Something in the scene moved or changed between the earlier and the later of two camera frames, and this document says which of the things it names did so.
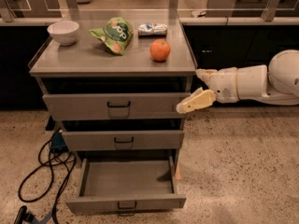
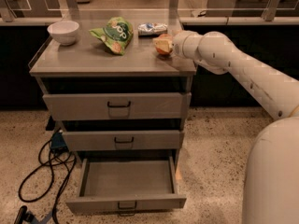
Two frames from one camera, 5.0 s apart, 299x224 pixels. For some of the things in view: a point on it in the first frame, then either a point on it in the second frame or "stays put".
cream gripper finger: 205,74 to 176,32
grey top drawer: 115,106 stays put
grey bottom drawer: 125,185 stays put
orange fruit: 160,49 to 165,36
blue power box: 59,144 stays put
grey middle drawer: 123,140 stays put
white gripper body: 225,85 to 181,45
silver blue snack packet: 152,29 stays put
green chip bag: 116,35 stays put
